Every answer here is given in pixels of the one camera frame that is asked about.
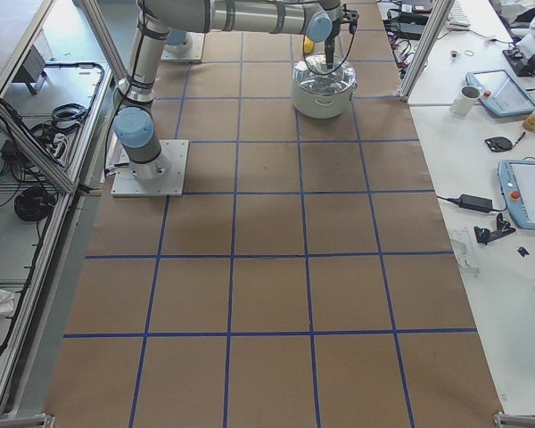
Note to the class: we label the yellow corn cob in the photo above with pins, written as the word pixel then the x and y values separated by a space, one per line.
pixel 307 45

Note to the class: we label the black power adapter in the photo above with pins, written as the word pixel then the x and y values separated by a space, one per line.
pixel 476 203

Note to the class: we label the blue teach pendant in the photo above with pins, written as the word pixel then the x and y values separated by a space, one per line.
pixel 517 181
pixel 507 96

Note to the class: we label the white mug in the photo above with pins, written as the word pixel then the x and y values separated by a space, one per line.
pixel 465 100

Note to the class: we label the near blue teach pendant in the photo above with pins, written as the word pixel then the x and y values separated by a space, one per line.
pixel 517 181

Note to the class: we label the aluminium frame post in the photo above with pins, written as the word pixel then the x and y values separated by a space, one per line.
pixel 432 29

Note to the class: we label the glass pot lid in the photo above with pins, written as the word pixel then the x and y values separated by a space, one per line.
pixel 312 75

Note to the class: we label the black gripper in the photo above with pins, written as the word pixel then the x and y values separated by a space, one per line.
pixel 332 32

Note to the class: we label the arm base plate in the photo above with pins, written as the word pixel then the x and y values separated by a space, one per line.
pixel 161 177
pixel 193 55

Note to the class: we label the far blue teach pendant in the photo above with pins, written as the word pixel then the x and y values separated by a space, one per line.
pixel 507 96

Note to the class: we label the pale green cooking pot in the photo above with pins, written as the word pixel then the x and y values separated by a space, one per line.
pixel 320 106

